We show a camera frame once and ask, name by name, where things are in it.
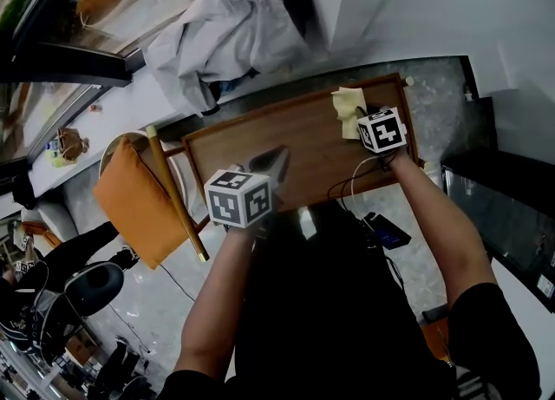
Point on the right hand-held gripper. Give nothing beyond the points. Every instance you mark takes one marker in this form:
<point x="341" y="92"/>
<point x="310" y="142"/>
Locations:
<point x="383" y="131"/>

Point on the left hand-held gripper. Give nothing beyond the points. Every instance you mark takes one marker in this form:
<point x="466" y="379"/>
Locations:
<point x="236" y="198"/>

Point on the wooden serving cart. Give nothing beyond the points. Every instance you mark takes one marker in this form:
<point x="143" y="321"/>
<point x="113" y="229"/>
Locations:
<point x="303" y="138"/>

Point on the yellow cloth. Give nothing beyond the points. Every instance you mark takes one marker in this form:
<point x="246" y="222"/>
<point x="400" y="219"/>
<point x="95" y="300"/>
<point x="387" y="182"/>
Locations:
<point x="347" y="107"/>

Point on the person's left forearm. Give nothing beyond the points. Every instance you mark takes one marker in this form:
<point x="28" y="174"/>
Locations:
<point x="217" y="303"/>

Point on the person's right forearm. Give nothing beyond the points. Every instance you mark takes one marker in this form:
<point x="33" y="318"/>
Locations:
<point x="446" y="233"/>

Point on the blue fabric bundle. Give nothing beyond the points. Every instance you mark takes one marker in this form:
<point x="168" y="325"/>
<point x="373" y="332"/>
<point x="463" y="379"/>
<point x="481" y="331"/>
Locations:
<point x="230" y="86"/>

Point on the white round chair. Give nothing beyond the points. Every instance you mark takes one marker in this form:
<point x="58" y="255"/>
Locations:
<point x="180" y="181"/>

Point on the black device with blue screen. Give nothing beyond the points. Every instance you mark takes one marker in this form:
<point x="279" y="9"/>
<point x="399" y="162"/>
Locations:
<point x="388" y="233"/>

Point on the grey fabric sheet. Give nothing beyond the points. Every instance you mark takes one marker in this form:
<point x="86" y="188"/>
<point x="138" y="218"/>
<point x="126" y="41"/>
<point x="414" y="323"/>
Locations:
<point x="225" y="29"/>

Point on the large orange cushion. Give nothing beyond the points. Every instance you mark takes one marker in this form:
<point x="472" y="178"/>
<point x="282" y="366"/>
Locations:
<point x="134" y="207"/>

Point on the black glass-door fridge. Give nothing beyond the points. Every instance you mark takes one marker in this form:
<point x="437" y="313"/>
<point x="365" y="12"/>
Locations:
<point x="511" y="216"/>

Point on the person's black shirt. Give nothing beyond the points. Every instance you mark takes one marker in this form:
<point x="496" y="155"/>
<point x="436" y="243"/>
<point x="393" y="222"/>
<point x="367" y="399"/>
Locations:
<point x="321" y="311"/>

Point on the small pink bottle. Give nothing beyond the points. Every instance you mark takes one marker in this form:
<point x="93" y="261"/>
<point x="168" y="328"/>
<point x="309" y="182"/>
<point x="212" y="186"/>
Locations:
<point x="95" y="107"/>

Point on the brown bag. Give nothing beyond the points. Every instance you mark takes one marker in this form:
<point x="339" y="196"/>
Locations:
<point x="71" y="142"/>

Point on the yellow-green bag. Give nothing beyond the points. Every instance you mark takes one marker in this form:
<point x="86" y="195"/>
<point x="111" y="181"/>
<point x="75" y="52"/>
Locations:
<point x="60" y="160"/>

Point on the black round chair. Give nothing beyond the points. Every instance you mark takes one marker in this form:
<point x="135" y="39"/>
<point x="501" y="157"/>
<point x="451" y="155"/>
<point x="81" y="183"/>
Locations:
<point x="93" y="287"/>

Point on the clear plastic bottle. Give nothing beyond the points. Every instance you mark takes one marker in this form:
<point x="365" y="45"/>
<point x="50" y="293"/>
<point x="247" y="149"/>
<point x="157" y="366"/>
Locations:
<point x="54" y="146"/>

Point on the white armchair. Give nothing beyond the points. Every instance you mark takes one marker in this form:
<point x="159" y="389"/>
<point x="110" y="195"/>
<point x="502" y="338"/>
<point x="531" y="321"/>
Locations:
<point x="56" y="220"/>

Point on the black window frame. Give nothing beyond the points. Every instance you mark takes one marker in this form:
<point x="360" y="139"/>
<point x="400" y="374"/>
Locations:
<point x="65" y="60"/>

